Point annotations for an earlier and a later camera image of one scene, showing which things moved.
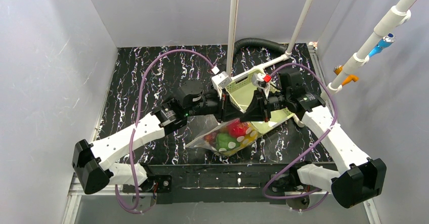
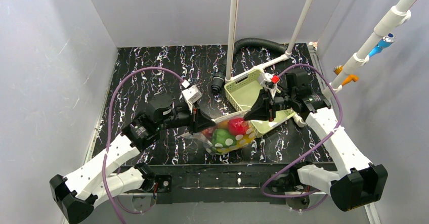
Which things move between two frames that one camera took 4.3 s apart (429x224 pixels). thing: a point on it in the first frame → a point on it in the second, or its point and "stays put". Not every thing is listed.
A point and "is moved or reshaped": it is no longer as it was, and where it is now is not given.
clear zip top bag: x=228 y=138 is moved or reshaped
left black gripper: x=221 y=105 → x=195 y=120
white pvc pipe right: x=398 y=15 stays put
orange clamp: x=338 y=69 stays put
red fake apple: x=237 y=128 stays put
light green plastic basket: x=239 y=92 stays put
